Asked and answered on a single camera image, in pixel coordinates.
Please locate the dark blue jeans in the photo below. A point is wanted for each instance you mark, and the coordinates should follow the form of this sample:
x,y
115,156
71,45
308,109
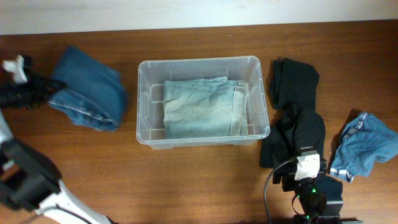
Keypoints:
x,y
94,96

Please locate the blue shorts with plaid trim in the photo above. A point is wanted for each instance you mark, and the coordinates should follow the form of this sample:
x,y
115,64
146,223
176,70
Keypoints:
x,y
364,141

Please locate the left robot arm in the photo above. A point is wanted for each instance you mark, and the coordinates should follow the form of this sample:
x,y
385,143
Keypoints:
x,y
29,179

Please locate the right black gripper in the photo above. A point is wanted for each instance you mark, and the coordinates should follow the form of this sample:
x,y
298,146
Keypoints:
x,y
287,176

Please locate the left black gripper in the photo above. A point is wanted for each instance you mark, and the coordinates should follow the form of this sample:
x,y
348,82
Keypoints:
x,y
37,93

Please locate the black garment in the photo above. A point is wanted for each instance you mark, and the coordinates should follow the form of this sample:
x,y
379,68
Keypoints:
x,y
293,82
299,130

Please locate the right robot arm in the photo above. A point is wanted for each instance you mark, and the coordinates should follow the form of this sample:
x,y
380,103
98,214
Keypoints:
x,y
319,195

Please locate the clear plastic storage bin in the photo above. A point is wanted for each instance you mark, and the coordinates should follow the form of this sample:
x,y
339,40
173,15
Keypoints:
x,y
152,74

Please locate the light grey jeans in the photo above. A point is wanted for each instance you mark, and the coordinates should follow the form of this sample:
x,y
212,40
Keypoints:
x,y
205,108

